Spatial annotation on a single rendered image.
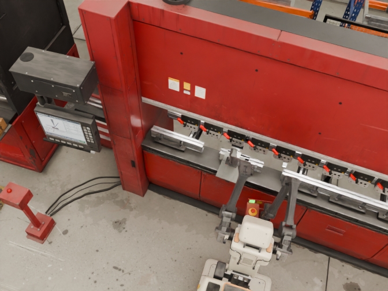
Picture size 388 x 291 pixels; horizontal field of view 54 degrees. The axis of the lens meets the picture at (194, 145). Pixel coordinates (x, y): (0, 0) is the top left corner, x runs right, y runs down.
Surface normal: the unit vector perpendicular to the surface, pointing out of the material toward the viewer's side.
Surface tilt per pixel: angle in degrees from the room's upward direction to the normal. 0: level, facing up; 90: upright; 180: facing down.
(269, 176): 0
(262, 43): 90
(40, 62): 0
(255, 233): 48
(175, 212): 0
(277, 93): 90
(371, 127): 90
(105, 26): 90
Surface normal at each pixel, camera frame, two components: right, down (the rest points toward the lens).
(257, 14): 0.04, -0.57
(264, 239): -0.20, 0.18
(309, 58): -0.36, 0.76
